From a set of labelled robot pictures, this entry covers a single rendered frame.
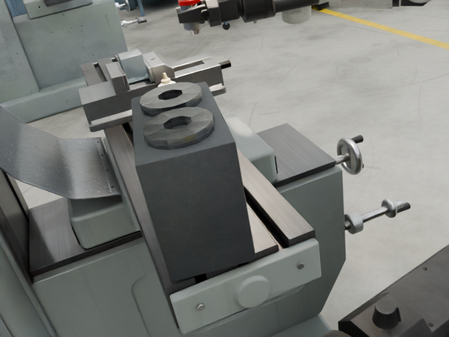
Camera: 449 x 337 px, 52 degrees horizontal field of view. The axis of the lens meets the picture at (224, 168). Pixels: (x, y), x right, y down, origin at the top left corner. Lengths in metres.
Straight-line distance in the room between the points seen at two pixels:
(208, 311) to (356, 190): 1.74
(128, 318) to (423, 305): 0.68
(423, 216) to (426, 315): 1.21
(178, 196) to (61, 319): 0.69
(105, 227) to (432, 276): 0.71
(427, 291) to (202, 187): 0.62
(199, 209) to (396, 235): 1.57
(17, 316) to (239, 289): 0.59
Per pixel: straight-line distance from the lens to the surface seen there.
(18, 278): 1.09
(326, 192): 1.23
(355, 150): 1.37
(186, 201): 0.57
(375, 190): 2.34
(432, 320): 1.01
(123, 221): 1.07
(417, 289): 1.05
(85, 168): 1.12
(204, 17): 1.02
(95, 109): 1.13
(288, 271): 0.68
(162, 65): 1.13
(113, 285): 1.16
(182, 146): 0.55
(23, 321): 1.13
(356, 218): 1.34
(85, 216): 1.05
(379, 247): 2.02
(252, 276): 0.66
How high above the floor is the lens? 1.35
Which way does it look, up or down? 31 degrees down
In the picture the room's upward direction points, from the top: 11 degrees counter-clockwise
